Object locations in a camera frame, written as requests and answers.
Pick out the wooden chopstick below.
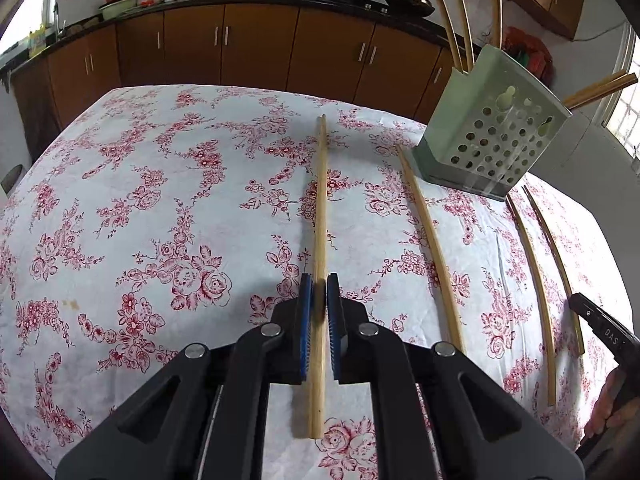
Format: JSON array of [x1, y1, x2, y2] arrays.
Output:
[[308, 115, 329, 439], [398, 150, 465, 352], [506, 196, 556, 406], [523, 185, 585, 356]]

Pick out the lower brown kitchen cabinets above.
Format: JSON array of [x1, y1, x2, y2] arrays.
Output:
[[1, 0, 454, 140]]

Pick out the right hand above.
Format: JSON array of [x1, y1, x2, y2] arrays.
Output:
[[584, 367, 639, 440]]

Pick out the floral white red tablecloth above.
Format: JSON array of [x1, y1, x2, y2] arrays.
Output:
[[1, 86, 632, 476]]

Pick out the green perforated utensil holder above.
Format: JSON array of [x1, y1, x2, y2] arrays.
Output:
[[412, 44, 572, 200]]

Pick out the lidded wok on stove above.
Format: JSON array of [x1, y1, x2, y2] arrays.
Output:
[[385, 0, 435, 18]]

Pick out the green basin with red bowl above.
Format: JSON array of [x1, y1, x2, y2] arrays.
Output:
[[99, 0, 139, 21]]

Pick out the black counter top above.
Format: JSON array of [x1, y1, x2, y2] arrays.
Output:
[[0, 0, 482, 76]]

